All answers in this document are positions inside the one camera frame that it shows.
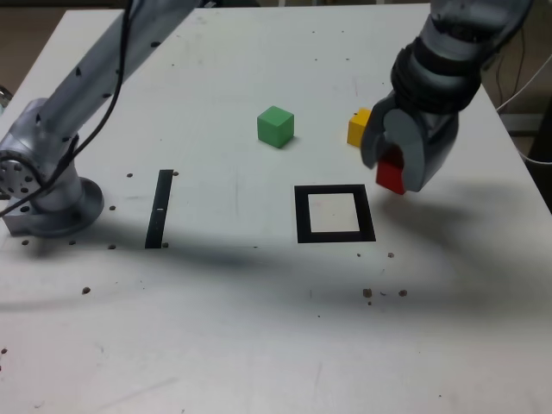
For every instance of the small shiny round object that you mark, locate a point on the small shiny round object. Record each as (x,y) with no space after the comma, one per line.
(4,99)

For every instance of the black tape square outline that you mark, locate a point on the black tape square outline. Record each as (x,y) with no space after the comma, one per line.
(302,215)

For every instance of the red cube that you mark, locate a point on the red cube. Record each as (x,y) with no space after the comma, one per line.
(388,177)

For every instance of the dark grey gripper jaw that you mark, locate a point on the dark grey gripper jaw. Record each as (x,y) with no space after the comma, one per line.
(371,133)

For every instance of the black tape strip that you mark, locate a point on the black tape strip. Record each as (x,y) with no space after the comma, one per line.
(157,215)

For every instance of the green cube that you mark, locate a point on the green cube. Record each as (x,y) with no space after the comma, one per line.
(274,127)

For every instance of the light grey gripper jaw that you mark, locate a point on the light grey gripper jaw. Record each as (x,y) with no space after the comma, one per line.
(431,151)

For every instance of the yellow cube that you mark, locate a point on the yellow cube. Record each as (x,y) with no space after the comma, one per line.
(357,127)

